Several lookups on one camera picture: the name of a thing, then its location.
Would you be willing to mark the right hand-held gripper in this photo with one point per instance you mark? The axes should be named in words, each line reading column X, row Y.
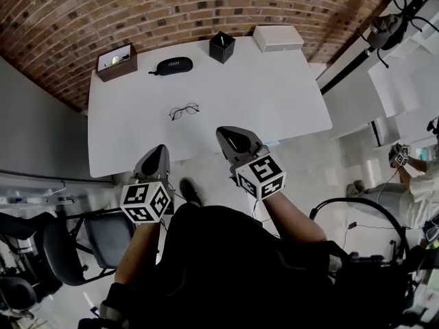
column 264, row 177

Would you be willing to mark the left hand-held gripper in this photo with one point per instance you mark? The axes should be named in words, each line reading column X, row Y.
column 144, row 201

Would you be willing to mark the wire-rimmed eyeglasses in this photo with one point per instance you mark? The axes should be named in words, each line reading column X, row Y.
column 184, row 110

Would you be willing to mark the person's left forearm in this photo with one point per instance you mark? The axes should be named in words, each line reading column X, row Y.
column 137, row 255

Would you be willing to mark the person's right forearm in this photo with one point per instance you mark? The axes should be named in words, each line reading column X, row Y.
column 291, row 218

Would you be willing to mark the black zipped glasses case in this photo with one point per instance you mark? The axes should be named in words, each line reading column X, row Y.
column 175, row 65

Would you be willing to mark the person's left shoe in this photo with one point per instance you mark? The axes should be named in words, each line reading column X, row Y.
column 189, row 192

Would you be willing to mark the black office chair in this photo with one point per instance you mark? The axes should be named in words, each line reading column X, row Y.
column 109, row 238

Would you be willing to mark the black square pen holder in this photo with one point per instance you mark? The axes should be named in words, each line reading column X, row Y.
column 219, row 51

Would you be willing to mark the brown open box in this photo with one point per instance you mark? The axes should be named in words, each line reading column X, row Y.
column 118, row 73

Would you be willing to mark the white pen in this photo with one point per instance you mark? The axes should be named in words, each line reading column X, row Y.
column 222, row 40

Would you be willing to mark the silver wristwatch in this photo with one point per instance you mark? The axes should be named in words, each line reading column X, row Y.
column 116, row 59

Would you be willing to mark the white rectangular box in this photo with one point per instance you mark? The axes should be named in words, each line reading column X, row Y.
column 278, row 38

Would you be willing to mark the grey metal cabinet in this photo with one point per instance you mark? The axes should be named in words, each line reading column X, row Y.
column 34, row 132

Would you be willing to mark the person's black clothing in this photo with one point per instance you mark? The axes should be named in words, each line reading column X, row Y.
column 219, row 273

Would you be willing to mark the black coat stand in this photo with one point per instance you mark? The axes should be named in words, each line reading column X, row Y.
column 343, row 72

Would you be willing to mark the white shelf unit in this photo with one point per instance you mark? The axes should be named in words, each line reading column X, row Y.
column 394, row 91

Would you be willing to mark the grey cap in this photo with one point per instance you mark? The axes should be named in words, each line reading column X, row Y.
column 387, row 31

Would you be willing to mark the black equipment pack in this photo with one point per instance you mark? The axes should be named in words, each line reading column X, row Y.
column 370, row 293

